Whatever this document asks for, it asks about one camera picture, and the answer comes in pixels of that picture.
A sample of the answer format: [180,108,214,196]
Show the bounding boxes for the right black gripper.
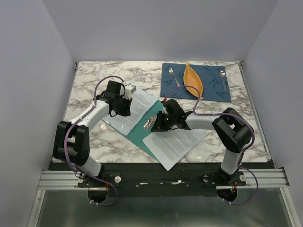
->
[151,111,176,132]

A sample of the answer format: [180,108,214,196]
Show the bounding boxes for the silver folder clip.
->
[143,115,157,130]

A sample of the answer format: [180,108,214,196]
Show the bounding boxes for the white printed paper files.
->
[143,129,207,171]

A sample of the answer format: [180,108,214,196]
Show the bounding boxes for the teal green folder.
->
[116,100,163,159]

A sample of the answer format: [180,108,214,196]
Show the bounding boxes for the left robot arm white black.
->
[53,80,136,187]

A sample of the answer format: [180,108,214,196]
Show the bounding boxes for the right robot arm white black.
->
[151,99,255,185]

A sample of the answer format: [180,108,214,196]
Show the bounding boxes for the clear drinking glass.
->
[132,67,143,81]

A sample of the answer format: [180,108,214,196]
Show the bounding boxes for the orange leaf-shaped dish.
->
[183,62,203,100]

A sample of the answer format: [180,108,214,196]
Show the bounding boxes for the silver fork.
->
[169,67,180,87]

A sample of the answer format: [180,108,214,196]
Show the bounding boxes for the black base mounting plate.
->
[39,163,261,206]

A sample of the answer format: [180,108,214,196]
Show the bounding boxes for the blue placemat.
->
[160,62,232,103]

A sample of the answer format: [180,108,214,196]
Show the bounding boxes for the silver spoon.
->
[219,70,228,92]

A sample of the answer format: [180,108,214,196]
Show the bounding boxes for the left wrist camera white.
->
[123,84,136,100]

